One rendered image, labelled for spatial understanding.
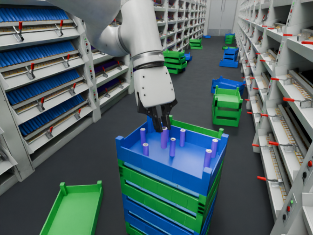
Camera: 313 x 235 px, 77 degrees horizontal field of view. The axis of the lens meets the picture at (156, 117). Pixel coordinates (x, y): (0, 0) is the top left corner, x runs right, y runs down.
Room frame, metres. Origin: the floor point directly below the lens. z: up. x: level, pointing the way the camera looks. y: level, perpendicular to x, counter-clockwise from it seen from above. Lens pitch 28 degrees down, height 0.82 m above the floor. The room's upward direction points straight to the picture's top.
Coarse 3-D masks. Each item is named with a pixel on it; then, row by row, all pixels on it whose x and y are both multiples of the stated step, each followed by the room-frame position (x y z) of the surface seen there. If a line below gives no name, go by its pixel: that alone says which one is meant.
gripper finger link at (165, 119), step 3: (171, 105) 0.49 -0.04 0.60; (171, 108) 0.49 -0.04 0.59; (162, 114) 0.48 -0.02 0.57; (165, 114) 0.47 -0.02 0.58; (162, 117) 0.48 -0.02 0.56; (165, 117) 0.47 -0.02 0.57; (168, 117) 0.46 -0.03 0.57; (162, 120) 0.48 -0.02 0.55; (165, 120) 0.46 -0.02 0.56; (168, 120) 0.46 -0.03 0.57; (162, 123) 0.48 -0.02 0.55; (165, 123) 0.46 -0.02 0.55; (168, 123) 0.46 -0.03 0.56; (165, 126) 0.46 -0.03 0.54; (168, 126) 0.45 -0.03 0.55; (168, 129) 0.45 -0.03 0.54
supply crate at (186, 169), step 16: (176, 128) 0.61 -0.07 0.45; (128, 144) 0.55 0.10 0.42; (160, 144) 0.58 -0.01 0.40; (176, 144) 0.58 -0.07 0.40; (192, 144) 0.58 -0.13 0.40; (208, 144) 0.55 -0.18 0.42; (224, 144) 0.51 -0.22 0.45; (128, 160) 0.48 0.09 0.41; (144, 160) 0.45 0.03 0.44; (160, 160) 0.49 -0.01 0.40; (176, 160) 0.49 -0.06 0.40; (192, 160) 0.49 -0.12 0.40; (160, 176) 0.42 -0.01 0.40; (176, 176) 0.39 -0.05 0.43; (192, 176) 0.37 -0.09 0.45; (208, 176) 0.35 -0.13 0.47; (208, 192) 0.36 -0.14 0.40
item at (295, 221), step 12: (312, 144) 0.47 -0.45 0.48; (300, 168) 0.47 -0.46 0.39; (300, 180) 0.44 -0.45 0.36; (312, 180) 0.39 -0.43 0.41; (300, 192) 0.42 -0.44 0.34; (312, 192) 0.38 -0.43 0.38; (300, 204) 0.39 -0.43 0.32; (300, 216) 0.38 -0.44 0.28; (276, 228) 0.45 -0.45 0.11; (288, 228) 0.39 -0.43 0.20; (300, 228) 0.38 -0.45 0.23
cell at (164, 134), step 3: (165, 129) 0.45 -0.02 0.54; (162, 132) 0.45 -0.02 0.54; (165, 132) 0.45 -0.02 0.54; (162, 135) 0.45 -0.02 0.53; (165, 135) 0.45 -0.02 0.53; (162, 138) 0.45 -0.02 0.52; (165, 138) 0.45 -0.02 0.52; (162, 141) 0.45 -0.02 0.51; (165, 141) 0.45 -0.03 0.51; (162, 144) 0.45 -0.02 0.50; (165, 144) 0.45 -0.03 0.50; (162, 147) 0.45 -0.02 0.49; (165, 147) 0.45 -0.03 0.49
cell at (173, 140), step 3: (171, 138) 0.52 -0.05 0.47; (174, 138) 0.52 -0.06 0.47; (171, 141) 0.51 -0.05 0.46; (174, 141) 0.51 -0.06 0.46; (171, 144) 0.51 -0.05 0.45; (174, 144) 0.51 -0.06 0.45; (171, 147) 0.51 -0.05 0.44; (174, 147) 0.51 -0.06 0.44; (171, 150) 0.51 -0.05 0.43; (174, 150) 0.51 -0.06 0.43; (171, 153) 0.51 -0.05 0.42; (174, 153) 0.51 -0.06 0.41; (171, 156) 0.51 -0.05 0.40
